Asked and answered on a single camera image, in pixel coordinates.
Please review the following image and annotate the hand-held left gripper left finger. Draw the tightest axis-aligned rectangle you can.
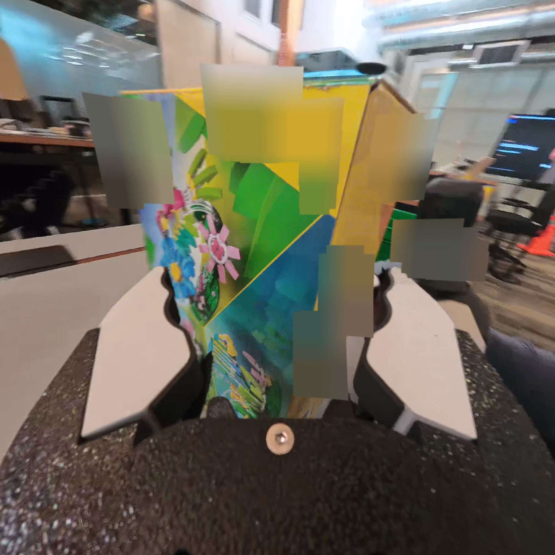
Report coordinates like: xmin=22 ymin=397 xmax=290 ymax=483
xmin=79 ymin=265 xmax=214 ymax=447

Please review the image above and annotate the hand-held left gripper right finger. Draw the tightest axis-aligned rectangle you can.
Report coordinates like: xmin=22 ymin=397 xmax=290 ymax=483
xmin=352 ymin=267 xmax=478 ymax=441

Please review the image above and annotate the colourful lego set box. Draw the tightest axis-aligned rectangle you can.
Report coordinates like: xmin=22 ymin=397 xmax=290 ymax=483
xmin=119 ymin=74 xmax=436 ymax=420

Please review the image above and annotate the black office chair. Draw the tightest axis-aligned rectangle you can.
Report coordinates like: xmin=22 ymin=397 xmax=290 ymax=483
xmin=485 ymin=197 xmax=545 ymax=284

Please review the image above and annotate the lit computer monitor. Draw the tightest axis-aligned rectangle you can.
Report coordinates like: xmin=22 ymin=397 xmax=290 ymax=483
xmin=493 ymin=114 xmax=555 ymax=181

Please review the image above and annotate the orange traffic cone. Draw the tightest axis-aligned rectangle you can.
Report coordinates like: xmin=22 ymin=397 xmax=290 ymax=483
xmin=517 ymin=216 xmax=555 ymax=257

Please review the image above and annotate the wooden pillar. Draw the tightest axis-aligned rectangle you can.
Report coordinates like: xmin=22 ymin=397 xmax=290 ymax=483
xmin=277 ymin=0 xmax=305 ymax=68

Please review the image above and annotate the wooden shelf desk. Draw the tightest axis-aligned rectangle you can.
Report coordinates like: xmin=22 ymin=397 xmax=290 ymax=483
xmin=0 ymin=117 xmax=97 ymax=150

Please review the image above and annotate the silver ventilation duct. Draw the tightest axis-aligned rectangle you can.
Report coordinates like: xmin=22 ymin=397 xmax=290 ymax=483
xmin=362 ymin=0 xmax=555 ymax=44

